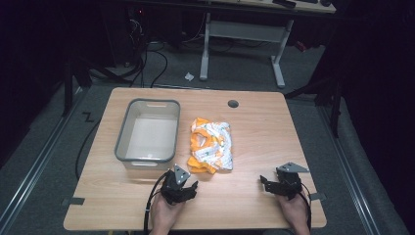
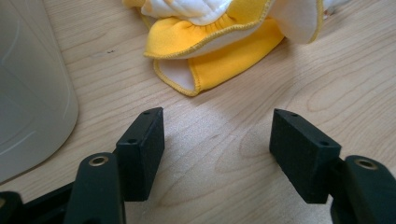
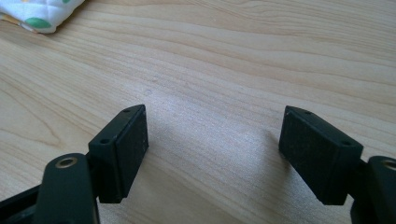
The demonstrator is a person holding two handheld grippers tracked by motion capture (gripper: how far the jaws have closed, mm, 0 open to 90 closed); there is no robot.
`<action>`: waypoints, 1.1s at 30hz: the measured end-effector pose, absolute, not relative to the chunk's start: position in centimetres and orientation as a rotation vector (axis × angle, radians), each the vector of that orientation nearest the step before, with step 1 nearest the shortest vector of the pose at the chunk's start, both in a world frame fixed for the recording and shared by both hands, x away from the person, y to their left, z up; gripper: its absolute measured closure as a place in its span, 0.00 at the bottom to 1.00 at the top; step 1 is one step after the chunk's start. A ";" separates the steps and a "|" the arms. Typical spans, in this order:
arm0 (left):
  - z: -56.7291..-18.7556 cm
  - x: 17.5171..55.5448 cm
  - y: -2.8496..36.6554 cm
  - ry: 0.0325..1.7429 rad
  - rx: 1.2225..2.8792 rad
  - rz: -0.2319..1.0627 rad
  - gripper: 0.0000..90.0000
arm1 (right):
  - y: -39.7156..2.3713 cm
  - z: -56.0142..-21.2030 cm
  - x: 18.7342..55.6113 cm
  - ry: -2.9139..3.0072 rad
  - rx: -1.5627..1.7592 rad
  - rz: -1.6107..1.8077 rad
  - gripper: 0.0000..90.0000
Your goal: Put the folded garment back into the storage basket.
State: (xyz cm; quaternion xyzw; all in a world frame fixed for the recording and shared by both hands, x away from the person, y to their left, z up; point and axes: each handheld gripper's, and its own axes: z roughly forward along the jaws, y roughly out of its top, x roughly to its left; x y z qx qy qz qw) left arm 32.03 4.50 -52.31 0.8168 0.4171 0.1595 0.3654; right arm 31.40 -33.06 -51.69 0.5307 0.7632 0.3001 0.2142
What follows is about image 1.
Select person's left hand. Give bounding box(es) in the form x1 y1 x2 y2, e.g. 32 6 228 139
150 191 188 235

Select black floor cable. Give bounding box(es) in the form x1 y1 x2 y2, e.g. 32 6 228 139
74 118 103 181

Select orange and white patterned cloth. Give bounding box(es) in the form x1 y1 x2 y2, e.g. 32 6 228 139
186 117 235 175

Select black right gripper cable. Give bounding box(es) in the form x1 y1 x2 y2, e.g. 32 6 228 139
298 182 313 230

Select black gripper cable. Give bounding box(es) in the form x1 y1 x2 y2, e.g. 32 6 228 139
298 182 313 230
143 171 169 235

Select bundle of black cables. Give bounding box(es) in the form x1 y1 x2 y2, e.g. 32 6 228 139
87 19 169 89

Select grey tape piece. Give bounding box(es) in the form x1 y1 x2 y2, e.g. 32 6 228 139
308 192 328 202
61 197 86 207

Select black computer tower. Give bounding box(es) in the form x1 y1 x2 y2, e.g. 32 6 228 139
100 4 149 68

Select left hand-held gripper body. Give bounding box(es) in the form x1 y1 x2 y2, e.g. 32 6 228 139
160 164 196 207

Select dark metal stand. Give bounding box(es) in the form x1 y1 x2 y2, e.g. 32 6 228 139
61 57 126 118
283 72 345 139

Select metal floor rail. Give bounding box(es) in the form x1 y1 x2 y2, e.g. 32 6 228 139
317 105 384 235
0 87 86 229

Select person's right hand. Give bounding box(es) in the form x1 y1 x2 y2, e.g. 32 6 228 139
277 191 311 235

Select grey plastic storage bin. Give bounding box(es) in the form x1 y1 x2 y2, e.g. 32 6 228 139
114 98 182 171

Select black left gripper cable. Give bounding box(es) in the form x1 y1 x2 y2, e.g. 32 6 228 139
143 171 169 235

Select white-framed desk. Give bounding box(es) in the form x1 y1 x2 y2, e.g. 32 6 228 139
199 0 338 89

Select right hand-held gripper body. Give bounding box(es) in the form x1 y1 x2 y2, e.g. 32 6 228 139
273 162 310 201

